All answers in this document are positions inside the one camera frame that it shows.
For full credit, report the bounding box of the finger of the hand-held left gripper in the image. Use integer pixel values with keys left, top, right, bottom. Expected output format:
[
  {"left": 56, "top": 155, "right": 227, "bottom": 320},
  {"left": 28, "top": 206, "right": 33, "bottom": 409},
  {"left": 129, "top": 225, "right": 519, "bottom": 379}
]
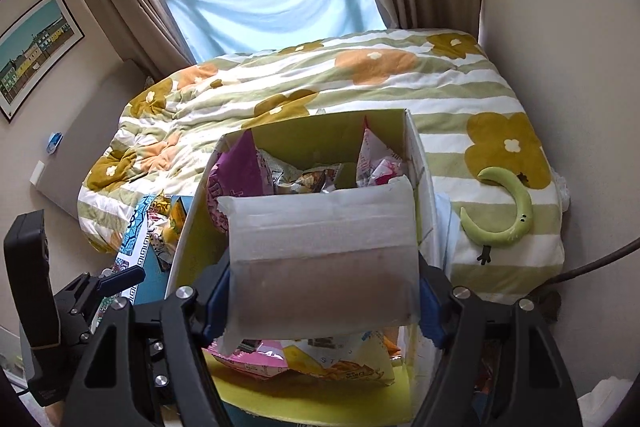
[
  {"left": 142, "top": 332, "right": 173, "bottom": 403},
  {"left": 55, "top": 266, "right": 147, "bottom": 323}
]

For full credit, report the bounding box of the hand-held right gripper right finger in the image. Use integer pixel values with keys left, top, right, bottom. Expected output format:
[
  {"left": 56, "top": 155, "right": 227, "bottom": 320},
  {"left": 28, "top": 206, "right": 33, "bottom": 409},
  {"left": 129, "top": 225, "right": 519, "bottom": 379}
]
[{"left": 410, "top": 252, "right": 583, "bottom": 427}]

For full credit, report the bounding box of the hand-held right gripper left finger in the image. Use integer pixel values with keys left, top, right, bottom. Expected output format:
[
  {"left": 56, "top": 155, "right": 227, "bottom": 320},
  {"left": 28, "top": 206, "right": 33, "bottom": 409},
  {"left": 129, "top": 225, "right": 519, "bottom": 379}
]
[{"left": 62, "top": 264, "right": 236, "bottom": 427}]

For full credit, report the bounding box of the frosted white snack packet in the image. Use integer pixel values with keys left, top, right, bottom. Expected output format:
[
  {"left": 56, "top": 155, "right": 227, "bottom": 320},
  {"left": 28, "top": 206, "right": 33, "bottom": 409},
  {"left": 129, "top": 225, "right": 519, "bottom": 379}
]
[{"left": 220, "top": 174, "right": 421, "bottom": 358}]

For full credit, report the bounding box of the yellow-green cardboard box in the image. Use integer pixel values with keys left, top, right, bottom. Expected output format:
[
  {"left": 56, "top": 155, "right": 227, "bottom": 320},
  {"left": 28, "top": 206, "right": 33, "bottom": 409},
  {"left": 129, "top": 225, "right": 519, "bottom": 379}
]
[{"left": 164, "top": 108, "right": 437, "bottom": 425}]

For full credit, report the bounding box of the orange yellow snack packet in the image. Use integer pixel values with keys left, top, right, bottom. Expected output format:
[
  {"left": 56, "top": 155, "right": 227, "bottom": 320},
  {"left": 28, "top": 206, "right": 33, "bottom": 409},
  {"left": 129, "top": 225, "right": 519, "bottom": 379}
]
[{"left": 147, "top": 194, "right": 190, "bottom": 264}]

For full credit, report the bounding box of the pink snack packet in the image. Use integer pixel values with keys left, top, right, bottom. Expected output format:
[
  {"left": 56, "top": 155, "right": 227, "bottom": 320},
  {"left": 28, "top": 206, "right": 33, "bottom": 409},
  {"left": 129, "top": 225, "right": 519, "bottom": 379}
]
[{"left": 207, "top": 337, "right": 291, "bottom": 380}]

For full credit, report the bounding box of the white orange snack packet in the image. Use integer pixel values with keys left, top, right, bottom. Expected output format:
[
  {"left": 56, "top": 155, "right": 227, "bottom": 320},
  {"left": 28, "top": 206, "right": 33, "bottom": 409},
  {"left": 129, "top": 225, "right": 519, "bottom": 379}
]
[{"left": 285, "top": 332, "right": 401, "bottom": 388}]

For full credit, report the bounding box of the green banana plush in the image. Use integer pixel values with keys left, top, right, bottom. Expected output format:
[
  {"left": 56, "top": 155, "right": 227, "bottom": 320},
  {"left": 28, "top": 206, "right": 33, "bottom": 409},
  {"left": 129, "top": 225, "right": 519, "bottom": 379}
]
[{"left": 460, "top": 166, "right": 534, "bottom": 249}]

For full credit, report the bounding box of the purple chip bag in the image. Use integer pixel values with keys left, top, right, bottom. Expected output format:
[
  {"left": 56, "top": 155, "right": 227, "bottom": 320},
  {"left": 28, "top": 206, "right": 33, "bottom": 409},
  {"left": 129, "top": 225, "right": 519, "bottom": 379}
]
[{"left": 202, "top": 129, "right": 273, "bottom": 233}]

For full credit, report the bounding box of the beige padded headboard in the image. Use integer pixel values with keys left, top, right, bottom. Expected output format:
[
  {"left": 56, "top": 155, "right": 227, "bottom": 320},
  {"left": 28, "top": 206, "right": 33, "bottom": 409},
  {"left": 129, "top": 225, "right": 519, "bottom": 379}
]
[{"left": 32, "top": 59, "right": 161, "bottom": 228}]

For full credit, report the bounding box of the dark brown snack packet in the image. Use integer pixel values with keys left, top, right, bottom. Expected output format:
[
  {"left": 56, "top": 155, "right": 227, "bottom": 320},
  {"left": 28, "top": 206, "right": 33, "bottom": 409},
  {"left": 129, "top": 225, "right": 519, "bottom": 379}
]
[{"left": 272, "top": 164, "right": 351, "bottom": 195}]

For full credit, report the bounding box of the small pink white packet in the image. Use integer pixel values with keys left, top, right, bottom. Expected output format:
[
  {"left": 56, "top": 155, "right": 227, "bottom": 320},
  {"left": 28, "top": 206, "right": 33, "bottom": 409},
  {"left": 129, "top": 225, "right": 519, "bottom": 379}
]
[{"left": 355, "top": 117, "right": 416, "bottom": 190}]

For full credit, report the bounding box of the floral striped blanket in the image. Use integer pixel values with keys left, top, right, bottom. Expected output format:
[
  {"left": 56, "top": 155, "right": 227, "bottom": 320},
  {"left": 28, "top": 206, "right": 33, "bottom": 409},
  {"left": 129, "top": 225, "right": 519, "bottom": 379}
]
[{"left": 77, "top": 27, "right": 566, "bottom": 303}]

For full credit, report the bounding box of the thick black cable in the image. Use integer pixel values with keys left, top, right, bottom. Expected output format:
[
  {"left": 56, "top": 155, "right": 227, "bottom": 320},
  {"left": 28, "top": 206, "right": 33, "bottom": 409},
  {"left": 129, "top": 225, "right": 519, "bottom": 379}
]
[{"left": 550, "top": 239, "right": 640, "bottom": 288}]

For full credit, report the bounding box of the framed wall picture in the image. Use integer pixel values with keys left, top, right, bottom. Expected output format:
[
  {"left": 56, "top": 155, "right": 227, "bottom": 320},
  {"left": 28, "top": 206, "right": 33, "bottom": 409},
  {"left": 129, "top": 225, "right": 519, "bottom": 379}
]
[{"left": 0, "top": 0, "right": 86, "bottom": 124}]

